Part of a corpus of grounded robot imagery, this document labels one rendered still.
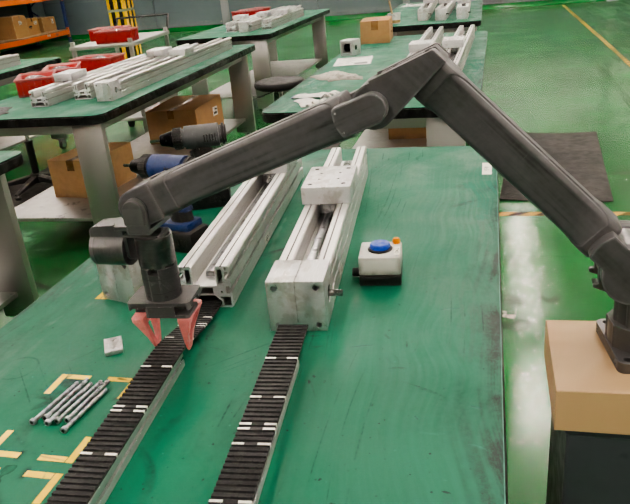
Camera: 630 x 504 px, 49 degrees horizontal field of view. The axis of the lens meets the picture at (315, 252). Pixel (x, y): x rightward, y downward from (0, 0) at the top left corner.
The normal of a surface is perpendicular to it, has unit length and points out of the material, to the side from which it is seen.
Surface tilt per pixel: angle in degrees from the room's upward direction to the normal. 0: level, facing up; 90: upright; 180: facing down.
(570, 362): 1
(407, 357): 0
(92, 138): 90
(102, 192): 90
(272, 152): 93
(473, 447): 0
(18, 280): 90
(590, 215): 80
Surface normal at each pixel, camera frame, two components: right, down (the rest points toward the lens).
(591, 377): -0.11, -0.92
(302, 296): -0.14, 0.40
